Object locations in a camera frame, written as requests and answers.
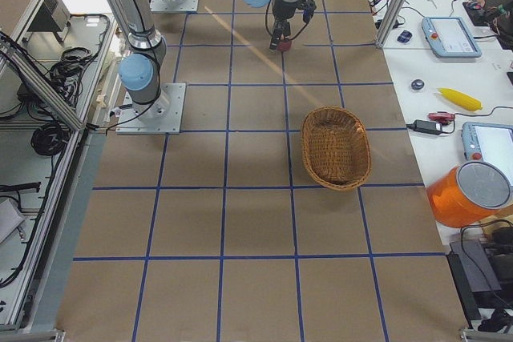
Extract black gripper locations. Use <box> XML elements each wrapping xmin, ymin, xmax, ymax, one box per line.
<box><xmin>269</xmin><ymin>0</ymin><xmax>296</xmax><ymax>50</ymax></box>

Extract red apple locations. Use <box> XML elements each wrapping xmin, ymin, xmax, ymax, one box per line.
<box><xmin>277</xmin><ymin>39</ymin><xmax>293</xmax><ymax>53</ymax></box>

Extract oval wicker basket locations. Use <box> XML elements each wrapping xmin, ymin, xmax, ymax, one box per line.
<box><xmin>301</xmin><ymin>106</ymin><xmax>371</xmax><ymax>191</ymax></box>

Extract small blue device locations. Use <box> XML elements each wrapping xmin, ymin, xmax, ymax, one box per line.
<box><xmin>397</xmin><ymin>30</ymin><xmax>413</xmax><ymax>43</ymax></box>

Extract round dark knob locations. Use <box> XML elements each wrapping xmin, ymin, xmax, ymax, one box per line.
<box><xmin>410</xmin><ymin>78</ymin><xmax>425</xmax><ymax>91</ymax></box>

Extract far teach pendant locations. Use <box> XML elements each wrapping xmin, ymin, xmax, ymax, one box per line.
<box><xmin>421</xmin><ymin>17</ymin><xmax>482</xmax><ymax>58</ymax></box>

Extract teach pendant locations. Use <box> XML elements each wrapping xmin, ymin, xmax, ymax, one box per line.
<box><xmin>461</xmin><ymin>122</ymin><xmax>512</xmax><ymax>169</ymax></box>
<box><xmin>421</xmin><ymin>17</ymin><xmax>482</xmax><ymax>58</ymax></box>

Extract black power adapter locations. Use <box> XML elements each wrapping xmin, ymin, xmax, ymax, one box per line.
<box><xmin>406</xmin><ymin>119</ymin><xmax>443</xmax><ymax>135</ymax></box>

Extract small red device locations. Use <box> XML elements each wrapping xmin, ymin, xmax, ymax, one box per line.
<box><xmin>427</xmin><ymin>111</ymin><xmax>455</xmax><ymax>125</ymax></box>

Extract yellow toy corn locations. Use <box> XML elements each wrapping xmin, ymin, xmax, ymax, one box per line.
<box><xmin>437</xmin><ymin>87</ymin><xmax>483</xmax><ymax>112</ymax></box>

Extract grey control box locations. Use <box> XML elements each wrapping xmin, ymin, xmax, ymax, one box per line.
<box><xmin>27</xmin><ymin>0</ymin><xmax>71</xmax><ymax>43</ymax></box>

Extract near teach pendant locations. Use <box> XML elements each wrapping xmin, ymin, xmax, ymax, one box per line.
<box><xmin>461</xmin><ymin>122</ymin><xmax>512</xmax><ymax>169</ymax></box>

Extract orange cylinder container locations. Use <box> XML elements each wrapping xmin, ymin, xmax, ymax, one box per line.
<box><xmin>426</xmin><ymin>161</ymin><xmax>512</xmax><ymax>228</ymax></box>

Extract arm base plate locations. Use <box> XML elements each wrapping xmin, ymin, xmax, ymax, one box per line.
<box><xmin>150</xmin><ymin>0</ymin><xmax>199</xmax><ymax>14</ymax></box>
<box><xmin>115</xmin><ymin>83</ymin><xmax>187</xmax><ymax>135</ymax></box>

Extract aluminium frame post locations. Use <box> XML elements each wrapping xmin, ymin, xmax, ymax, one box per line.
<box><xmin>374</xmin><ymin>0</ymin><xmax>426</xmax><ymax>49</ymax></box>

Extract coiled black cables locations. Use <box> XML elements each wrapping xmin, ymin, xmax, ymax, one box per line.
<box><xmin>30</xmin><ymin>121</ymin><xmax>67</xmax><ymax>157</ymax></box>

